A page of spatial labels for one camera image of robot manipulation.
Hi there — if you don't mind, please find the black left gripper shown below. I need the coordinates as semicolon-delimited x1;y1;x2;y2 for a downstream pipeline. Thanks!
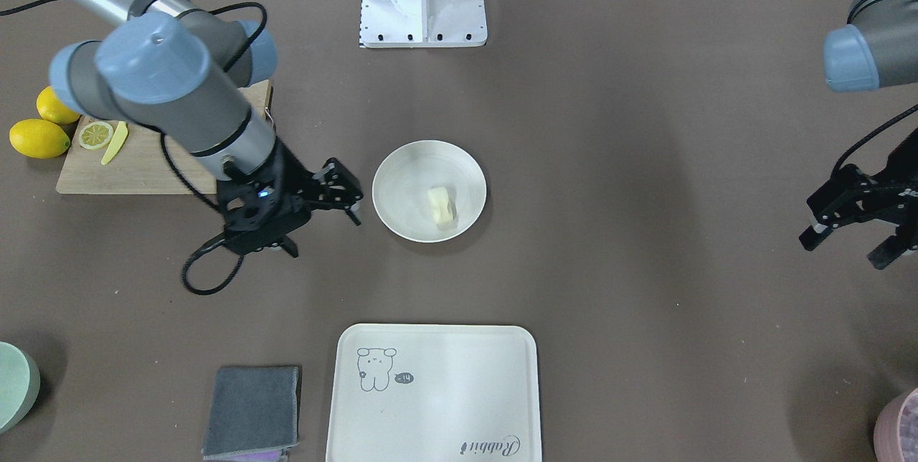
799;131;917;270

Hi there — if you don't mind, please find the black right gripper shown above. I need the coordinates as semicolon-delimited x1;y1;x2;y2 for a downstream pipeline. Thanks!
215;141;364;258

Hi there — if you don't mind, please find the beige round plate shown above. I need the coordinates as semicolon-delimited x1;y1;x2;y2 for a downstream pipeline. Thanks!
372;141;488;243

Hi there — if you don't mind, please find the white steamed bun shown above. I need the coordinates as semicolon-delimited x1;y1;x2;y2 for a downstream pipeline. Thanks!
427;187;457;230

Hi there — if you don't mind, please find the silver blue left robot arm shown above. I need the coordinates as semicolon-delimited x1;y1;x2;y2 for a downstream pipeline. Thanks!
800;0;917;270

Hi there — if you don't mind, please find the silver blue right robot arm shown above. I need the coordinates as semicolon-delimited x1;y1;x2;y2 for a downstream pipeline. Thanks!
49;0;364;257

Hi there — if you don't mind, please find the cream rabbit tray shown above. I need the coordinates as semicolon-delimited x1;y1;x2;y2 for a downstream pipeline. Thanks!
326;324;543;461

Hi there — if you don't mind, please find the bamboo cutting board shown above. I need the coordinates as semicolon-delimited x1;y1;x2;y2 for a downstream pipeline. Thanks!
56;80;273;195

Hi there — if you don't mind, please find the pink bowl with ice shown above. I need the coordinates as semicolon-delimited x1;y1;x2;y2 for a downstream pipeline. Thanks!
873;389;917;461

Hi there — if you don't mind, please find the grey folded cloth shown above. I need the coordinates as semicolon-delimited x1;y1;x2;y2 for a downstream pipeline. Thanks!
202;365;301;461

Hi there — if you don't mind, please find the yellow plastic knife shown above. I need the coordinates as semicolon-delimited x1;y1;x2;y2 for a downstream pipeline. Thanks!
100;121;129;165

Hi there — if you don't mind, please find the lemon half near knife tip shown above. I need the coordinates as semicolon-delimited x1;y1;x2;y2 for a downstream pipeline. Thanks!
75;120;115;151

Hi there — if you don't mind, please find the whole yellow lemon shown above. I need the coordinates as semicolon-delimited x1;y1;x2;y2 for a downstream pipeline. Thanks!
9;118;71;159
36;86;81;126

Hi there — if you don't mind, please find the mint green bowl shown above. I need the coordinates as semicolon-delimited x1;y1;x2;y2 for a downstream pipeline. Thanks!
1;341;42;435

